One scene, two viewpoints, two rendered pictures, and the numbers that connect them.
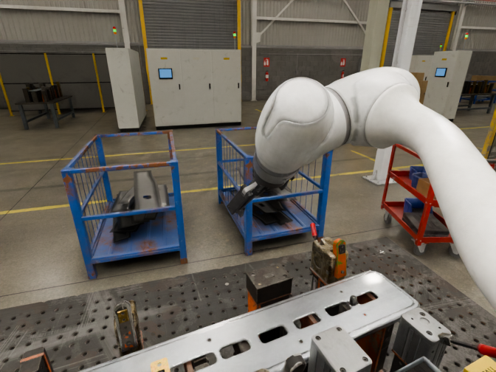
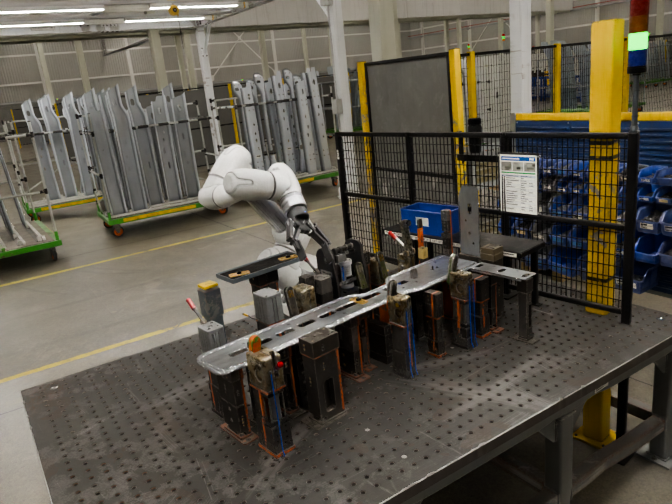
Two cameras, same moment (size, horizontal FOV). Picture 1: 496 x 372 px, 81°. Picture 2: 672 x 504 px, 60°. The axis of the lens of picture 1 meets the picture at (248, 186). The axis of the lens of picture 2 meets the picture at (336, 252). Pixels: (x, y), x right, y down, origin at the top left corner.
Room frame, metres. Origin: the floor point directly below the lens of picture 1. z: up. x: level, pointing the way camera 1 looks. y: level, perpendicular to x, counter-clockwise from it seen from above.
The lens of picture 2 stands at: (2.58, -0.47, 1.89)
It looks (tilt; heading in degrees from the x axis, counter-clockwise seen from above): 17 degrees down; 165
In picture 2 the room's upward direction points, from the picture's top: 6 degrees counter-clockwise
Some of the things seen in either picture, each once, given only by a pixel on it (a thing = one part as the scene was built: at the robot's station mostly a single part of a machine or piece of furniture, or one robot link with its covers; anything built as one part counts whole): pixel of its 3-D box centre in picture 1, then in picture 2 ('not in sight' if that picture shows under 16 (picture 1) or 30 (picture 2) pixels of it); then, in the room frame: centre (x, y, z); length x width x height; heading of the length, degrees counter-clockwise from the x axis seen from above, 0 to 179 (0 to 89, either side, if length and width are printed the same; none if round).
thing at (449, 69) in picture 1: (445, 79); not in sight; (9.38, -5.98, 1.22); 0.80 x 0.54 x 2.45; 18
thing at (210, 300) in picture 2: not in sight; (217, 338); (0.32, -0.40, 0.92); 0.08 x 0.08 x 0.44; 24
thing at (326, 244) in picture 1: (323, 288); (271, 401); (0.83, -0.27, 0.88); 0.15 x 0.11 x 0.36; 24
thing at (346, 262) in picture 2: not in sight; (345, 295); (0.20, 0.19, 0.94); 0.18 x 0.13 x 0.49; 114
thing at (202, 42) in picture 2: not in sight; (215, 101); (-11.45, 0.83, 1.64); 0.91 x 0.36 x 3.28; 17
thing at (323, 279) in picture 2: not in sight; (325, 317); (0.26, 0.08, 0.89); 0.13 x 0.11 x 0.38; 24
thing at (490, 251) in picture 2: not in sight; (492, 282); (0.24, 0.92, 0.88); 0.08 x 0.08 x 0.36; 24
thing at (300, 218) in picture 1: (264, 180); not in sight; (2.92, -0.18, 0.47); 1.20 x 0.80 x 0.95; 18
